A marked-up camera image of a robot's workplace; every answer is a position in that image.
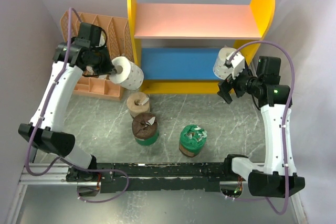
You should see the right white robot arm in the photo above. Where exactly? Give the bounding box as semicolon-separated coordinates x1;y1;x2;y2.
218;54;306;198

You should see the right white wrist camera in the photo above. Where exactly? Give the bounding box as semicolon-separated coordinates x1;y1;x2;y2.
225;52;245;79

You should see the yellow pink blue shelf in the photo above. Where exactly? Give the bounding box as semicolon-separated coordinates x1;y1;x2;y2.
127;0;276;94

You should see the white floral toilet paper roll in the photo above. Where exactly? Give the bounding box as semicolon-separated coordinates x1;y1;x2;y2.
213;47;236;80

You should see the orange plastic file organizer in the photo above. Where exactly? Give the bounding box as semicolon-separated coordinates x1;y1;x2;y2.
71;12;134;101

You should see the brown green wrapped paper roll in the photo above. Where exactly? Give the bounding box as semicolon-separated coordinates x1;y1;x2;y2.
132;113;159;146

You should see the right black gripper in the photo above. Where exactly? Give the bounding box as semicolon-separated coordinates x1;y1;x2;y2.
217;62;262;103

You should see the aluminium rail frame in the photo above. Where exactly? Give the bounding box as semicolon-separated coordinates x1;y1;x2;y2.
18;63;297;185

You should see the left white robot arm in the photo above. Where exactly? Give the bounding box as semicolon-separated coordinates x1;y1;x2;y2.
18;23;115;182

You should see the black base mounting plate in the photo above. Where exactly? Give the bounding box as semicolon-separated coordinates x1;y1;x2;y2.
66;162;238;193

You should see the beige wrapped paper roll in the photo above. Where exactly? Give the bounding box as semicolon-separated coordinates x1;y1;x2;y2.
127;92;150;118

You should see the white dotted toilet paper roll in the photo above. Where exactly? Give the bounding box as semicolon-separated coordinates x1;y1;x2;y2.
109;56;144;90

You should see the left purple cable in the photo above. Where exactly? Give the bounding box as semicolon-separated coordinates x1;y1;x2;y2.
25;7;130;204

